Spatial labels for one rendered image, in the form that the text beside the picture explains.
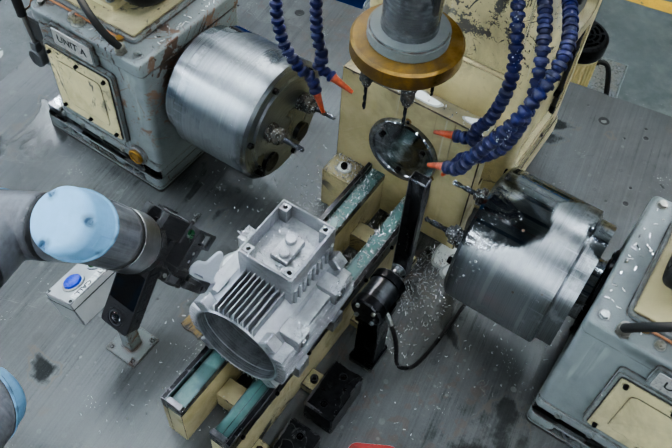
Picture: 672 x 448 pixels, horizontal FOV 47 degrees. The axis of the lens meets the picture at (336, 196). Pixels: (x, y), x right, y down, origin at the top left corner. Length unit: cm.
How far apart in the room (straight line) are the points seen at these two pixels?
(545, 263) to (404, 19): 43
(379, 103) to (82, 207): 76
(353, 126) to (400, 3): 45
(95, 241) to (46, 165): 99
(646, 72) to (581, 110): 149
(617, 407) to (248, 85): 81
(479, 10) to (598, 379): 64
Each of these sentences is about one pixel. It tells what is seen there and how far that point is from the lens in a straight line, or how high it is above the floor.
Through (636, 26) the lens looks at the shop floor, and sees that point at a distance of 366.
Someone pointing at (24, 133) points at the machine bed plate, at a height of 80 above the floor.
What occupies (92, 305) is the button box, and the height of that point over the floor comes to 105.
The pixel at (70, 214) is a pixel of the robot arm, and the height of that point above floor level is 149.
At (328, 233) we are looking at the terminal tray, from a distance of 119.
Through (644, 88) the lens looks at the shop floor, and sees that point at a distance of 337.
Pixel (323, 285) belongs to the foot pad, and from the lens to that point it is 122.
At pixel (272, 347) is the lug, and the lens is 115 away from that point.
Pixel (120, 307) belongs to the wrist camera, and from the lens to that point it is 100.
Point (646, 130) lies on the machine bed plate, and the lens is 199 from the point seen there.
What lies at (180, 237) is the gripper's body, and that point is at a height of 131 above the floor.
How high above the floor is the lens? 211
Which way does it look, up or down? 52 degrees down
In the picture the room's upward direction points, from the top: 5 degrees clockwise
